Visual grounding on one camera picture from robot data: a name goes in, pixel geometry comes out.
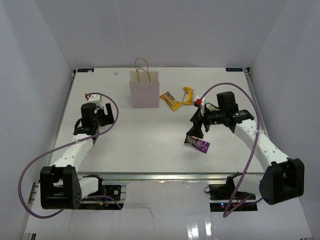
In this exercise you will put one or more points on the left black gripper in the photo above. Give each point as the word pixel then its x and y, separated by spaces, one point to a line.
pixel 107 119

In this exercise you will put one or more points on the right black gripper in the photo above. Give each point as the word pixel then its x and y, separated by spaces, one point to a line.
pixel 196 130

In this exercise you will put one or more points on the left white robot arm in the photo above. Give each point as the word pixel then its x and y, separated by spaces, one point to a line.
pixel 60 186

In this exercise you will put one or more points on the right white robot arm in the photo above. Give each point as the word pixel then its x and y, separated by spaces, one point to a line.
pixel 283 177

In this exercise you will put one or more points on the pink paper bag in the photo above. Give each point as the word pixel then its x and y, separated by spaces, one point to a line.
pixel 144 87

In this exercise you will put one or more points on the purple M&M packet right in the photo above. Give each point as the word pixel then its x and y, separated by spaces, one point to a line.
pixel 197 143

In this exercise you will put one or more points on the green snack packet upper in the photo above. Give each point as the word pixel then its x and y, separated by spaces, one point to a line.
pixel 212 107

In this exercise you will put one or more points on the yellow snack bar wrapper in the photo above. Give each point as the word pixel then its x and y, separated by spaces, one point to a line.
pixel 188 95

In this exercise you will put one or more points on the yellow M&M packet centre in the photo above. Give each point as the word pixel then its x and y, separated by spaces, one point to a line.
pixel 170 100

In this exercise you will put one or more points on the blue label left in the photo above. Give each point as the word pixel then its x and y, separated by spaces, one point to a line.
pixel 85 70

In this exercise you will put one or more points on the blue label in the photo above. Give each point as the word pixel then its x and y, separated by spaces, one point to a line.
pixel 234 69
pixel 85 70

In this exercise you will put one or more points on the blue label right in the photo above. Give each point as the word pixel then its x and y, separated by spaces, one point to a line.
pixel 234 69

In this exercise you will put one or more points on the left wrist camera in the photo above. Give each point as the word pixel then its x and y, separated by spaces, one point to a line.
pixel 94 98

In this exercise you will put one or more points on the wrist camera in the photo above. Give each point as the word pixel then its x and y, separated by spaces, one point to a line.
pixel 94 98
pixel 199 101

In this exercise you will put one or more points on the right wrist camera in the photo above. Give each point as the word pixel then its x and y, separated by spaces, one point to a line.
pixel 199 101

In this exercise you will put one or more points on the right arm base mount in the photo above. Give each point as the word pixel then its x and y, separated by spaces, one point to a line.
pixel 219 195

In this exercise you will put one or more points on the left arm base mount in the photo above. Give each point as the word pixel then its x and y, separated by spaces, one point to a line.
pixel 107 197

